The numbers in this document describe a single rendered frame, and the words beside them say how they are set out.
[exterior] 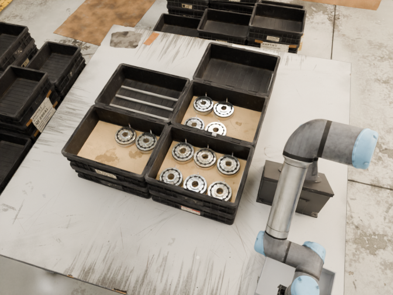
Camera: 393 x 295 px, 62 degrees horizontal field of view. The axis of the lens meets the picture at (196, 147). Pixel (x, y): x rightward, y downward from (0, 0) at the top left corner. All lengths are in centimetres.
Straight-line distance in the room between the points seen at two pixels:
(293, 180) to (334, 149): 16
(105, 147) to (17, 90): 113
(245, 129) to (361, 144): 73
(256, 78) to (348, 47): 185
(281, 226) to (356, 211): 144
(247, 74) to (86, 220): 112
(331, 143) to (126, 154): 94
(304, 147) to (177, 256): 75
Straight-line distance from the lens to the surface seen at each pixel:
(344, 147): 100
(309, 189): 138
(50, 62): 287
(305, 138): 101
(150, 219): 154
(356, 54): 352
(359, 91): 317
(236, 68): 189
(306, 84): 206
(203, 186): 140
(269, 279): 146
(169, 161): 150
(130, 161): 154
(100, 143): 163
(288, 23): 284
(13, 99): 254
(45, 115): 249
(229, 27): 292
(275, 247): 113
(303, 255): 113
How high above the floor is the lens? 212
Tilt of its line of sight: 57 degrees down
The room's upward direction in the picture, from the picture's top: 3 degrees counter-clockwise
